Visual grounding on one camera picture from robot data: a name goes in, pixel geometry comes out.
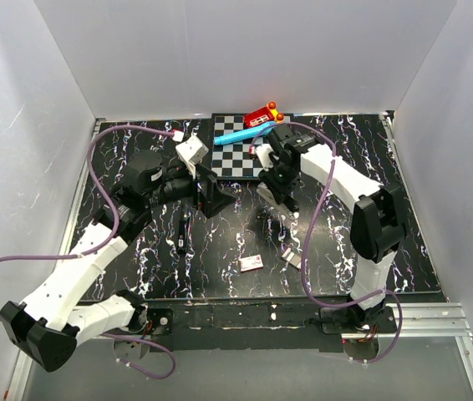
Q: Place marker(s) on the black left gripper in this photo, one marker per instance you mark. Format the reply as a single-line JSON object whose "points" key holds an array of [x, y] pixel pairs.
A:
{"points": [[216, 197]]}

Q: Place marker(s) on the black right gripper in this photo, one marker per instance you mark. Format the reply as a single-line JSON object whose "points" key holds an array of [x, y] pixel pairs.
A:
{"points": [[279, 190]]}

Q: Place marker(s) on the black silver stapler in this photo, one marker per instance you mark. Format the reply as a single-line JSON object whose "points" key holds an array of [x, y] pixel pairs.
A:
{"points": [[267, 195]]}

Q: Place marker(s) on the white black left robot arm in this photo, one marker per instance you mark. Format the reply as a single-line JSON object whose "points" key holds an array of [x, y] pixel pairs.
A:
{"points": [[46, 324]]}

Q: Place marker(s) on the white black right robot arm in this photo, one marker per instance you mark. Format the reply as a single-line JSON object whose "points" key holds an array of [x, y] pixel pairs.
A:
{"points": [[379, 223]]}

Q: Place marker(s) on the black white chessboard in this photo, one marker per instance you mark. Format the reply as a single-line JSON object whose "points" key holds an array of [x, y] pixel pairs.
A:
{"points": [[232, 162]]}

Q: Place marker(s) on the black marker pen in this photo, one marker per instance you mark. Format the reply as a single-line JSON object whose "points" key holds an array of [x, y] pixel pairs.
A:
{"points": [[183, 230]]}

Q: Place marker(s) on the red white staple box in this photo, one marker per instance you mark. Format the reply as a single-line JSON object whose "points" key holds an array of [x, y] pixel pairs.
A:
{"points": [[250, 263]]}

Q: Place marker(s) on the red yellow toy bus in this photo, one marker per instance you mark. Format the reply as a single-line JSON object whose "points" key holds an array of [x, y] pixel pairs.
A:
{"points": [[267, 113]]}

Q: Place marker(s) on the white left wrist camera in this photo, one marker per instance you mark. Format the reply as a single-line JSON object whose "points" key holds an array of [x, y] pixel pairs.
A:
{"points": [[191, 152]]}

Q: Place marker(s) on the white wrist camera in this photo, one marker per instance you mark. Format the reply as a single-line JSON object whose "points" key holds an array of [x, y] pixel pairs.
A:
{"points": [[191, 152], [266, 156]]}

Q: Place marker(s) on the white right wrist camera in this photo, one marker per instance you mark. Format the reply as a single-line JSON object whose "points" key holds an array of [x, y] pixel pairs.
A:
{"points": [[266, 156]]}

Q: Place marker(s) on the aluminium rail frame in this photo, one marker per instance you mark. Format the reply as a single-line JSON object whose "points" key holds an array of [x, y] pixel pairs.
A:
{"points": [[151, 267]]}

